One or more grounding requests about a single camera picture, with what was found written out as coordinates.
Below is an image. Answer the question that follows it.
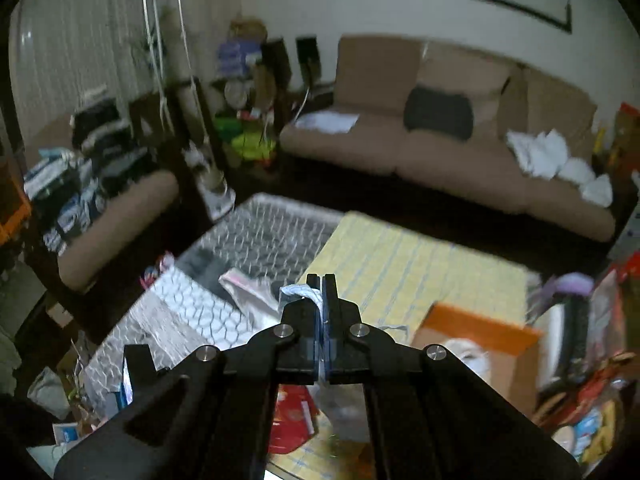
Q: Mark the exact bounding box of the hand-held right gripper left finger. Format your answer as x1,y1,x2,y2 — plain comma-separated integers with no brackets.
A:
52,274,323,480

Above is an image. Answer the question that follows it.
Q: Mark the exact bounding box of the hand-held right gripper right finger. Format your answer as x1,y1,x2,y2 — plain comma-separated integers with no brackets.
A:
324,274,583,480

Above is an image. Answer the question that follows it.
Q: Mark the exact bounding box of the clear plastic bag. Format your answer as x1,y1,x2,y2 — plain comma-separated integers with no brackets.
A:
277,282,416,443

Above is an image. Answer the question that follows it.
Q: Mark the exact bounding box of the orange cardboard box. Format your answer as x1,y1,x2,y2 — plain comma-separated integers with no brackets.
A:
410,302,545,418

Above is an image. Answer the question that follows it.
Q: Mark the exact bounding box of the white plastic bag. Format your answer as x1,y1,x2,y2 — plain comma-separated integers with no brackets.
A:
218,267,283,331

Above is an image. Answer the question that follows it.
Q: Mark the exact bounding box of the grey honeycomb blanket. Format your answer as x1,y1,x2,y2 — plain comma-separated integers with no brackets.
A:
82,192,346,421

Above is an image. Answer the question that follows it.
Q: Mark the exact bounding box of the yellow plaid cloth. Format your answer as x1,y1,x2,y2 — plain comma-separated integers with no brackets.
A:
265,211,531,480

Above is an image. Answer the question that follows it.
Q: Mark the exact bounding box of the red packet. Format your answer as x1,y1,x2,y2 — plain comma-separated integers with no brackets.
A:
270,385,321,456

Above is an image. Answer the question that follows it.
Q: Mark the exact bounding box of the brown sofa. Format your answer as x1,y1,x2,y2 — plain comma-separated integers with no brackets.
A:
279,35,617,243

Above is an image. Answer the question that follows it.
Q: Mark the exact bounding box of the neon green clothing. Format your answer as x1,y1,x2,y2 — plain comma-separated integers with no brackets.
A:
232,130,278,161

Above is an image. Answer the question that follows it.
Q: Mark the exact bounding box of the white paper sheet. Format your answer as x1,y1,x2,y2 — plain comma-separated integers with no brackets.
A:
294,111,360,133

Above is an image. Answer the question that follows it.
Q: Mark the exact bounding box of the brown armchair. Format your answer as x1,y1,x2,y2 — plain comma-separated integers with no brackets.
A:
57,170,181,293

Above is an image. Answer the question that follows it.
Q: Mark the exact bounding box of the white box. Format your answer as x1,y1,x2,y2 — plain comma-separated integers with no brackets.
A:
535,300,566,391

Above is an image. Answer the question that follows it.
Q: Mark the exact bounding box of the lilac plastic container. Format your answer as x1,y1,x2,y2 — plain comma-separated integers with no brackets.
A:
542,274,596,301

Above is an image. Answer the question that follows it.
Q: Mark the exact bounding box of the black cushion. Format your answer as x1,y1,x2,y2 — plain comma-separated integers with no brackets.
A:
404,85,475,142

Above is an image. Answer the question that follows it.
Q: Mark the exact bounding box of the black remote control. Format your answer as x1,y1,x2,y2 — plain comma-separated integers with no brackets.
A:
562,295,591,376

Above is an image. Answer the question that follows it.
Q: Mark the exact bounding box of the stack of folded clothes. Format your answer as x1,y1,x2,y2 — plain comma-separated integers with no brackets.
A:
22,97,156,256

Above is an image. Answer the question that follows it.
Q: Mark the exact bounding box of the pile of white cloths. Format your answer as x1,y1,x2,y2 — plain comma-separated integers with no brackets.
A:
506,129,615,208

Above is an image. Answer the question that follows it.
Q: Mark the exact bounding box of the purple cardboard box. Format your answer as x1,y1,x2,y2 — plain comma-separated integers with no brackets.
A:
217,40,263,76

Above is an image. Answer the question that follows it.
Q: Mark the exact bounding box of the white drying rack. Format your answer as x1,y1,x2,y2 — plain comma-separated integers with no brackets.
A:
132,0,236,221

